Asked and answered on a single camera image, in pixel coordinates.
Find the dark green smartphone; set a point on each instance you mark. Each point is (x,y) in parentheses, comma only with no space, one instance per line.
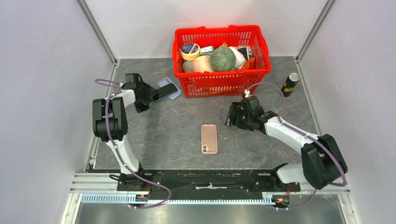
(165,91)

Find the beige paper bag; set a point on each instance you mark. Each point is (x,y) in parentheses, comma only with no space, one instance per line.
(200,64)

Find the small teal box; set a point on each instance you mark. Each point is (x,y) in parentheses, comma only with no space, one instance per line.
(206,50)

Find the green patterned ball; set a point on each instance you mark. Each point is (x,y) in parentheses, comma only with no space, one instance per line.
(222,59)

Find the black yellow drink can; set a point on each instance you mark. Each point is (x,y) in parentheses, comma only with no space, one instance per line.
(290,84)

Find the pink phone case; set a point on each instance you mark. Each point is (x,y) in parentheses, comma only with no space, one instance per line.
(209,143)

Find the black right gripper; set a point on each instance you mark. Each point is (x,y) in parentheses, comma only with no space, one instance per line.
(236,110)

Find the orange snack packet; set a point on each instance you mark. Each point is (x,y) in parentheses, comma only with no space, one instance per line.
(249,64)

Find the dark smartphone on table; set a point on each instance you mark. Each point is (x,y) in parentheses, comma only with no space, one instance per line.
(141,107)

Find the lilac phone case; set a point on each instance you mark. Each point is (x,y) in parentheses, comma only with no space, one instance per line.
(167,80)

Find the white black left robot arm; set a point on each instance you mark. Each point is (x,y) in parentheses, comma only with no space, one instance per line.
(109,117)

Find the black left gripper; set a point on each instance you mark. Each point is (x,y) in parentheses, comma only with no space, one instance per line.
(149,90)

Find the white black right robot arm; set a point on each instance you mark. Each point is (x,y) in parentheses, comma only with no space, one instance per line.
(322,163)

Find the masking tape roll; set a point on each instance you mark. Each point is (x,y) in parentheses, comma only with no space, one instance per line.
(190,51)

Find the red plastic shopping basket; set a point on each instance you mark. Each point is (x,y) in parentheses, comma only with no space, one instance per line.
(225,83)

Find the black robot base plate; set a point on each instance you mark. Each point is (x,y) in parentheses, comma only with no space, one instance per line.
(203,184)

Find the black white packet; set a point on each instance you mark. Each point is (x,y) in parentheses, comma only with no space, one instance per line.
(246,51)

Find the white plastic bag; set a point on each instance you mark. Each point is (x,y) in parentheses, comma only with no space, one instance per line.
(240,59)

